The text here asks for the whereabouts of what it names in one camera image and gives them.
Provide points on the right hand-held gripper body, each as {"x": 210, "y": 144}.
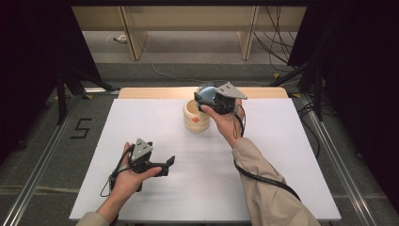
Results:
{"x": 226, "y": 103}

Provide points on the person's right hand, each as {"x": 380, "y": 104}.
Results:
{"x": 229, "y": 125}

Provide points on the beige wooden desk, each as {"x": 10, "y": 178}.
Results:
{"x": 188, "y": 19}

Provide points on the round floor socket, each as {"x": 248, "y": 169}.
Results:
{"x": 116, "y": 39}

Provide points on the black metal stand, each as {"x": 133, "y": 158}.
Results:
{"x": 61, "y": 100}
{"x": 318, "y": 94}

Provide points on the light blue hairbrush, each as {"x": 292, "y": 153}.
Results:
{"x": 207, "y": 93}

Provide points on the white foam board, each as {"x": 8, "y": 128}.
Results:
{"x": 188, "y": 175}

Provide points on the person's left hand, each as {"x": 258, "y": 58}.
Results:
{"x": 128, "y": 183}

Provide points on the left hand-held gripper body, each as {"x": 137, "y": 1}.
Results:
{"x": 141, "y": 150}

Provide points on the light wooden table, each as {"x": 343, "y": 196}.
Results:
{"x": 156, "y": 93}

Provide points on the cream ribbed cup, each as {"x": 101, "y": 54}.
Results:
{"x": 194, "y": 124}

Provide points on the metal floor rail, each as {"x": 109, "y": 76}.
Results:
{"x": 37, "y": 179}
{"x": 342, "y": 169}

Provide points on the black curtain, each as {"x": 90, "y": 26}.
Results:
{"x": 360, "y": 78}
{"x": 31, "y": 62}

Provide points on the yellow tape piece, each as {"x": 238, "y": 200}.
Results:
{"x": 276, "y": 75}
{"x": 296, "y": 95}
{"x": 88, "y": 96}

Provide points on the silver metal bar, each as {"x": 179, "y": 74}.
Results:
{"x": 94, "y": 90}

